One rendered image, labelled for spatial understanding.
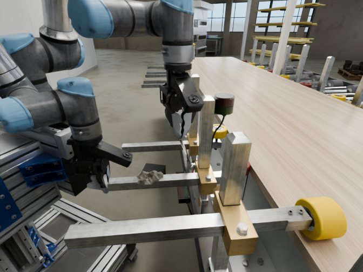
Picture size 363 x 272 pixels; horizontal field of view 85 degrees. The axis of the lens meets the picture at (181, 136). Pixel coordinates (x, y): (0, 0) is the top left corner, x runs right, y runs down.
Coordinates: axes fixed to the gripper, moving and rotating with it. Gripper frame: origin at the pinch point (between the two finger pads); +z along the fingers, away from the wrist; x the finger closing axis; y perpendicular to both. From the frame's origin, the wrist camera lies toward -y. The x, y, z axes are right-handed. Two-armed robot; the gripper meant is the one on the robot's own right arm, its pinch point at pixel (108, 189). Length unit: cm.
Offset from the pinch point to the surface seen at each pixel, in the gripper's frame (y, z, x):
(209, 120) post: -32.1, -22.2, -2.3
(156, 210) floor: -10, 82, -62
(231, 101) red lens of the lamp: -37.8, -28.1, -1.4
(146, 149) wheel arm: -10.6, 0.0, -23.6
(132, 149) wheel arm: -4.6, -0.3, -23.6
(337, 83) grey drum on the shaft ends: -181, -1, -121
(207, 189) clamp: -31.5, -1.9, 4.9
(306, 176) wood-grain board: -60, -8, 8
